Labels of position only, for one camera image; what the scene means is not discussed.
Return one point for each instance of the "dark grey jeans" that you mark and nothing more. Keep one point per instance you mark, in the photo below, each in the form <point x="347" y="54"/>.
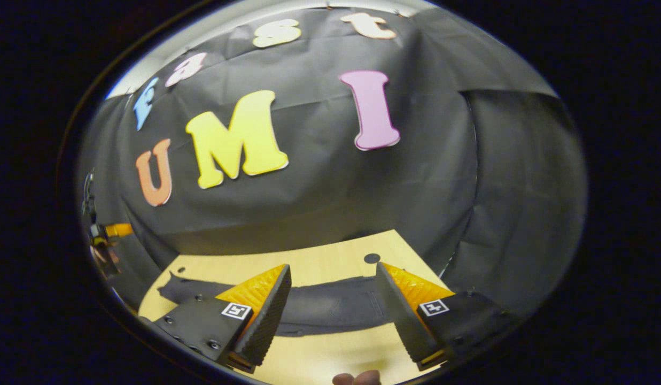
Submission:
<point x="335" y="307"/>

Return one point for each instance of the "black backdrop cloth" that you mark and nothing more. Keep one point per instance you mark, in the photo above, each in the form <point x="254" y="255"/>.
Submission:
<point x="319" y="192"/>

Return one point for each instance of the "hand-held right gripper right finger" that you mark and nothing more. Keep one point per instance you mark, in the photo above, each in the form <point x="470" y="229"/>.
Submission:
<point x="402" y="321"/>

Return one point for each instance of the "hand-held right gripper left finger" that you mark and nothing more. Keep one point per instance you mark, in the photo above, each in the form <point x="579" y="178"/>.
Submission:
<point x="266" y="321"/>

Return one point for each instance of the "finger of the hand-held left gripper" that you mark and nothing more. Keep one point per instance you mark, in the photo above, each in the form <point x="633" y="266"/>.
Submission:
<point x="119" y="230"/>

